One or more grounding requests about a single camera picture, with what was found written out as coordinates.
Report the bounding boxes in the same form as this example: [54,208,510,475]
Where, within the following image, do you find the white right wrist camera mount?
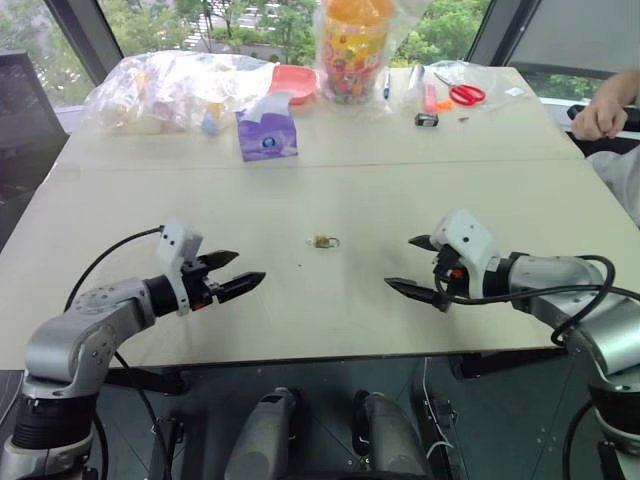
[428,209,502,297]

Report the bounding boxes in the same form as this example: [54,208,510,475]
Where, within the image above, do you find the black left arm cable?
[63,226,169,480]

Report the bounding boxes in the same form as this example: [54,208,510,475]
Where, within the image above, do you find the black chair armrest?
[566,103,640,135]

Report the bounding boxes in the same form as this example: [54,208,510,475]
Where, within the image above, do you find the silver white tube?
[401,63,427,109]

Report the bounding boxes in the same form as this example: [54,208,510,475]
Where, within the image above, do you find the clear plastic bag around jar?
[311,0,432,119]

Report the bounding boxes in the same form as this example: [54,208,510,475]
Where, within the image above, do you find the purple tissue box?
[234,91,302,163]

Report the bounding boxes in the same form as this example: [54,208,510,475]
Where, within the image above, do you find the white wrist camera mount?
[428,209,502,297]
[155,218,204,317]

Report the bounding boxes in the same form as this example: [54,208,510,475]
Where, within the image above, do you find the black table frame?
[102,347,569,397]

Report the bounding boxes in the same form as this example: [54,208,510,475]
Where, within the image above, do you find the red handled scissors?
[432,71,487,107]

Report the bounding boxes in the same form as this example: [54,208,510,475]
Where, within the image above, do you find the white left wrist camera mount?
[155,218,204,317]

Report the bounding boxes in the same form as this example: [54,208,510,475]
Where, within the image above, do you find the flat clear plastic bag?
[424,58,532,114]

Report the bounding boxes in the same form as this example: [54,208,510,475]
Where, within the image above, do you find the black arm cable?
[63,226,169,480]
[432,253,640,351]

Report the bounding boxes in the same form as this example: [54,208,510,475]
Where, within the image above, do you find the person's bare hand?
[570,96,631,142]

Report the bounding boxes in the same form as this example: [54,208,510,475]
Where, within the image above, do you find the large clear stuffed plastic bag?
[78,48,282,137]

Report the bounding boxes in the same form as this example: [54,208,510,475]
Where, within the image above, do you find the pink plastic bowl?
[270,64,322,107]

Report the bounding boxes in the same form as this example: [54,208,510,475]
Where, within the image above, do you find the person's white clothing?
[584,143,640,227]

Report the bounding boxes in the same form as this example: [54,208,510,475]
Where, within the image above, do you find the small yellow blue bottle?
[201,101,224,137]

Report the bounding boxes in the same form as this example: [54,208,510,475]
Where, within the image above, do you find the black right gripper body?
[431,246,470,314]

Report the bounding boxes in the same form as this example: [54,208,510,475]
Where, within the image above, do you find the grey rounded robot leg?
[225,386,303,480]
[351,389,432,480]

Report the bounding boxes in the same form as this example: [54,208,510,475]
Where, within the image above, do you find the thin white wire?
[421,357,454,457]

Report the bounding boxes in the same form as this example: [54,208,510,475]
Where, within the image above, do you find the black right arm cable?
[432,253,640,351]

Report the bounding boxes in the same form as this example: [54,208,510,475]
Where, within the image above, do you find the colourful candy jar orange lid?
[319,0,394,107]

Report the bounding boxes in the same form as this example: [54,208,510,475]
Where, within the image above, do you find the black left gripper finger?
[197,249,241,274]
[214,271,267,305]

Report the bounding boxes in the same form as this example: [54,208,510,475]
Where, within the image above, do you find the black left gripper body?
[180,254,223,311]

